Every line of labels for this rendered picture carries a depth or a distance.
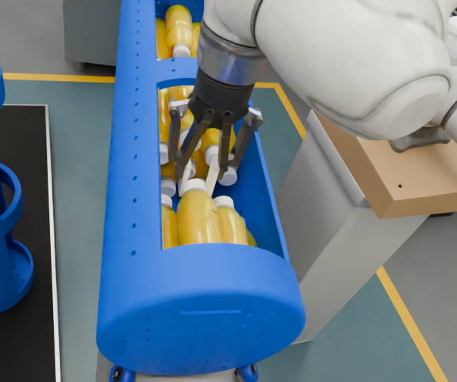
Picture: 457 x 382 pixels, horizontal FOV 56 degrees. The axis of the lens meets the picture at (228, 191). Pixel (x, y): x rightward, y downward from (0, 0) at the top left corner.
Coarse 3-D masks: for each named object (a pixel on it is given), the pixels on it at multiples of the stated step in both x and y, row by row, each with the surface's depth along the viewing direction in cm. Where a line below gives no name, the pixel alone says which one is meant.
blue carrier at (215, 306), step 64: (128, 0) 102; (192, 0) 110; (128, 64) 83; (192, 64) 77; (128, 128) 70; (128, 192) 61; (256, 192) 83; (128, 256) 54; (192, 256) 51; (256, 256) 53; (128, 320) 51; (192, 320) 53; (256, 320) 56
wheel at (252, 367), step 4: (252, 364) 71; (240, 368) 69; (244, 368) 69; (248, 368) 69; (252, 368) 70; (256, 368) 72; (240, 372) 69; (244, 372) 69; (248, 372) 69; (252, 372) 70; (256, 372) 71; (244, 376) 69; (248, 376) 69; (252, 376) 69; (256, 376) 71; (244, 380) 69; (248, 380) 69; (252, 380) 69; (256, 380) 70
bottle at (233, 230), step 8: (224, 208) 71; (232, 208) 72; (224, 216) 69; (232, 216) 70; (240, 216) 72; (224, 224) 68; (232, 224) 68; (240, 224) 69; (224, 232) 67; (232, 232) 67; (240, 232) 68; (224, 240) 66; (232, 240) 66; (240, 240) 67
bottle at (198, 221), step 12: (192, 192) 67; (204, 192) 68; (180, 204) 66; (192, 204) 65; (204, 204) 65; (180, 216) 65; (192, 216) 63; (204, 216) 63; (216, 216) 65; (180, 228) 63; (192, 228) 62; (204, 228) 62; (216, 228) 63; (180, 240) 62; (192, 240) 61; (204, 240) 60; (216, 240) 61
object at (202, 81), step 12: (204, 84) 53; (216, 84) 52; (228, 84) 52; (252, 84) 54; (192, 96) 57; (204, 96) 54; (216, 96) 53; (228, 96) 53; (240, 96) 54; (192, 108) 57; (204, 108) 57; (216, 108) 58; (228, 108) 54; (240, 108) 58; (216, 120) 59
